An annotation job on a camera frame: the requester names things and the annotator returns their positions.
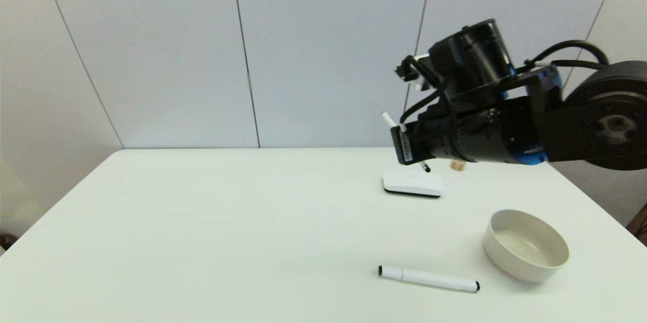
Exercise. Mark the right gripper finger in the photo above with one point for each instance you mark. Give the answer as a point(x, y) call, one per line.
point(412, 143)
point(397, 146)

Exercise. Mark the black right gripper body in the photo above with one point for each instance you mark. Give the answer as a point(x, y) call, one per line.
point(465, 136)

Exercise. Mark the thin white pen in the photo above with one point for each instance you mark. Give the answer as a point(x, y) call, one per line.
point(389, 120)

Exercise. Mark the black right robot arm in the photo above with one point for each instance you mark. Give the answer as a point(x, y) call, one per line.
point(596, 121)

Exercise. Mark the small wooden cylinder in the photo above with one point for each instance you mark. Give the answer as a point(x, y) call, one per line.
point(458, 166)

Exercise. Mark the white whiteboard eraser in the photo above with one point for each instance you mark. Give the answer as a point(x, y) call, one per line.
point(412, 183)

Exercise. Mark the beige round bowl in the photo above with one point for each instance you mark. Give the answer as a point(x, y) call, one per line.
point(525, 247)

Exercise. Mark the white marker with black caps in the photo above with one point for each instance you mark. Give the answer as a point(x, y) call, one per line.
point(429, 279)

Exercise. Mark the brown furniture piece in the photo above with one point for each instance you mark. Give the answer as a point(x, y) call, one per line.
point(640, 224)

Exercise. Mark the dark object beside table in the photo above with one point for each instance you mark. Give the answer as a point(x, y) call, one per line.
point(2, 242)

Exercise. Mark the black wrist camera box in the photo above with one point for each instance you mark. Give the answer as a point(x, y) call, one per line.
point(475, 60)

